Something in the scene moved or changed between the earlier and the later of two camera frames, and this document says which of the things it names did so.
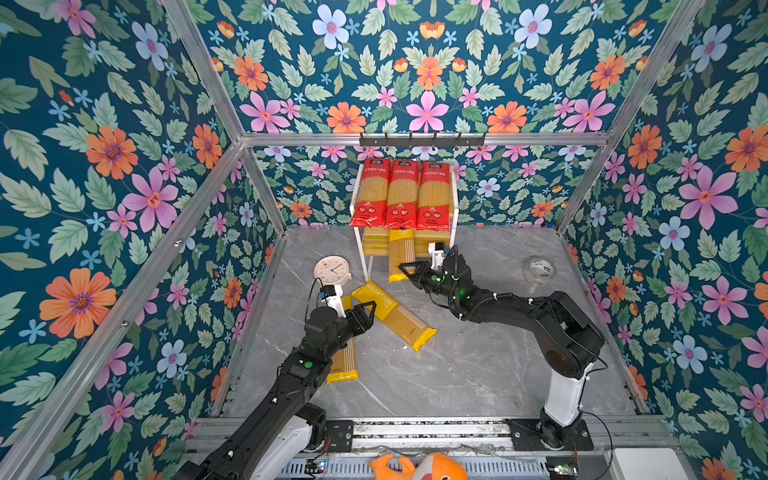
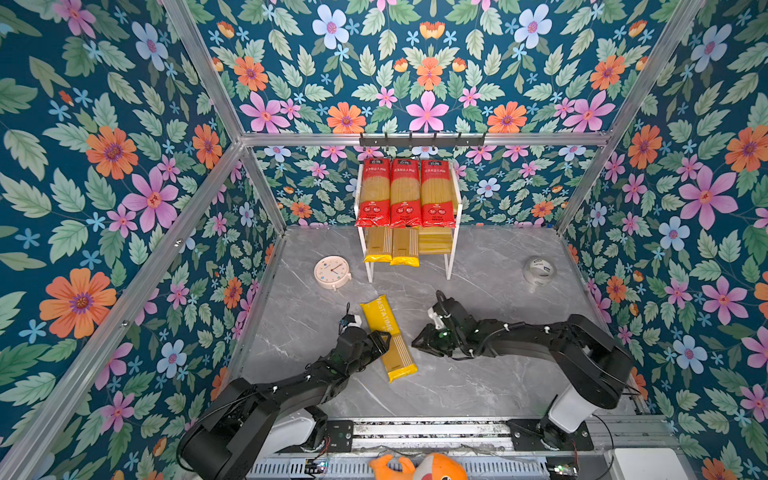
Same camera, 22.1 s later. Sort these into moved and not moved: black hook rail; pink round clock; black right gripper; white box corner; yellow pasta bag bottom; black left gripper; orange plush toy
Moved: black left gripper; black right gripper; yellow pasta bag bottom
Not moved: orange plush toy; pink round clock; black hook rail; white box corner
